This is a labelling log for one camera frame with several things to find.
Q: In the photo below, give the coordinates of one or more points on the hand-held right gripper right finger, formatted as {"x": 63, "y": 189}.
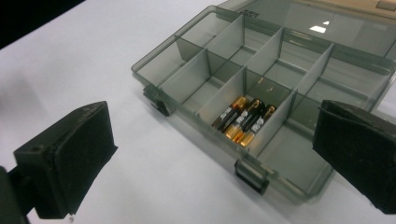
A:
{"x": 358, "y": 149}

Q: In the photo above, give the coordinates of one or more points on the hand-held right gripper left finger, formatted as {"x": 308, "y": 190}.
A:
{"x": 71, "y": 161}

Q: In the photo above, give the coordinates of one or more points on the grey transparent plastic organizer box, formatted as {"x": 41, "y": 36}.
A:
{"x": 280, "y": 71}

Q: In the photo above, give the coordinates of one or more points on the black and gold battery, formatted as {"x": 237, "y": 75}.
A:
{"x": 259, "y": 126}
{"x": 229, "y": 114}
{"x": 246, "y": 118}

